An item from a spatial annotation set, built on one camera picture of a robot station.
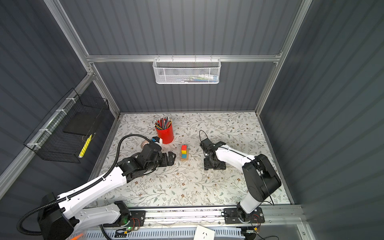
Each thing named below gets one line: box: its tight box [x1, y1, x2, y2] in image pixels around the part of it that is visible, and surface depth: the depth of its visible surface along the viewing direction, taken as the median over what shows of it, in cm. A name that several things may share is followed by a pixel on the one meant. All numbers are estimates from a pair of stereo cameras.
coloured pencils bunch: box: [154, 115, 172, 130], surface depth 98 cm
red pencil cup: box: [155, 123, 174, 144], surface depth 101 cm
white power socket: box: [193, 225, 216, 240], surface depth 68 cm
